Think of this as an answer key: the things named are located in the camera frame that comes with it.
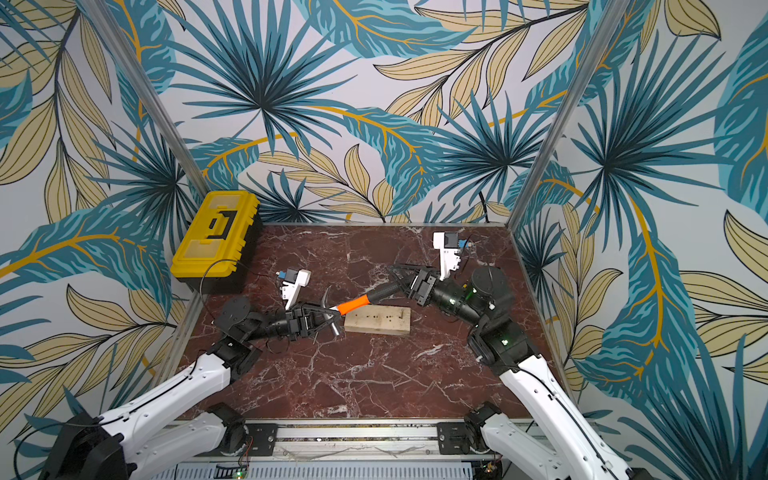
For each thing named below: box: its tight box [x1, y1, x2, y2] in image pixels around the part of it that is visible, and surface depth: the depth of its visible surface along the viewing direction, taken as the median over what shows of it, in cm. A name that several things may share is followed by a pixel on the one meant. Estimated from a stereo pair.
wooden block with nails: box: [344, 305, 412, 335], surface depth 92 cm
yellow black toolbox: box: [171, 191, 262, 294], surface depth 95 cm
